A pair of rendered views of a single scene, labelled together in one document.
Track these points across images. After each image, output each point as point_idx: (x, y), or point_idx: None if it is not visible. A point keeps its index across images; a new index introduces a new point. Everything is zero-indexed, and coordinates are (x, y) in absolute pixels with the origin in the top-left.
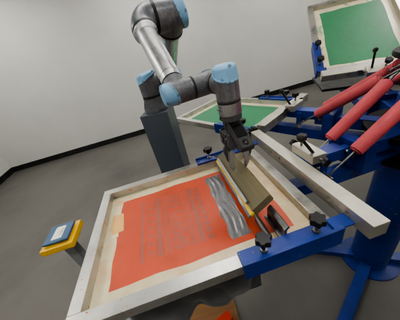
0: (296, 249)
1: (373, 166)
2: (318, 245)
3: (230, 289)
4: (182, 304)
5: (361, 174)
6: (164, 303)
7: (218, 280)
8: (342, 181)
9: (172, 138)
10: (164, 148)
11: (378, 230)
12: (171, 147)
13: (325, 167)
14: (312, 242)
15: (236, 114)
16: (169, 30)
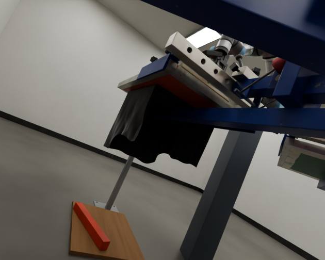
0: (152, 63)
1: None
2: (157, 64)
3: (131, 119)
4: (124, 117)
5: (298, 127)
6: (127, 82)
7: (135, 78)
8: (264, 123)
9: (238, 133)
10: (229, 141)
11: (170, 39)
12: (233, 141)
13: (246, 90)
14: (157, 60)
15: (218, 45)
16: (263, 51)
